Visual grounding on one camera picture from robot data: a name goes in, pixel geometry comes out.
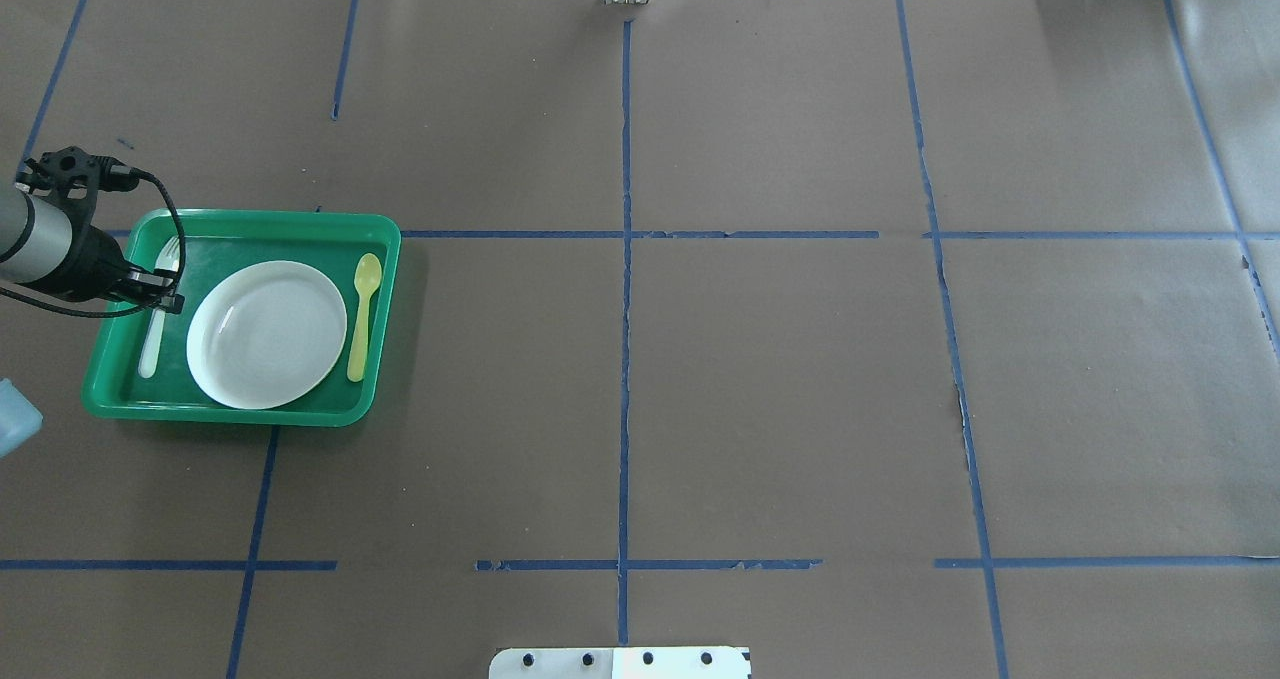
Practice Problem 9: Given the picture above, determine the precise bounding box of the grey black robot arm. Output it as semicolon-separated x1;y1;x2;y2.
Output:
1;146;142;304

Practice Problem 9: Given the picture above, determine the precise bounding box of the light blue plastic object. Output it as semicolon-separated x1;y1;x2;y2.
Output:
1;378;44;457

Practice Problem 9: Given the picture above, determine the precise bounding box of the white metal base plate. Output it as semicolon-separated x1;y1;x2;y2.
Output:
488;646;753;678

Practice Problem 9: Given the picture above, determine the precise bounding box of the yellow plastic spoon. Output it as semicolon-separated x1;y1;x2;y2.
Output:
346;252;383;383

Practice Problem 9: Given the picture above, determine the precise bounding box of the green plastic tray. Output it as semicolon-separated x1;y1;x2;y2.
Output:
81;209;402;428

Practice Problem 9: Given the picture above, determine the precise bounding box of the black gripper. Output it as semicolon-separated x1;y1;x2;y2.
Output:
15;146;140;197

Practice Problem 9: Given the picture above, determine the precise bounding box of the white round plate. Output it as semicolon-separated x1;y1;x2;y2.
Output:
186;260;348;411

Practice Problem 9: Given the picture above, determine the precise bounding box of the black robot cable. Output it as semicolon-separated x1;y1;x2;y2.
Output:
0;167;188;319

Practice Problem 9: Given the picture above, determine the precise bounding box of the white plastic fork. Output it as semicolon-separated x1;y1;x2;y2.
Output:
136;236;180;379

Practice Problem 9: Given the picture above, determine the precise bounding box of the vertical blue tape line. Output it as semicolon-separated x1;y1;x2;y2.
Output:
616;19;635;647

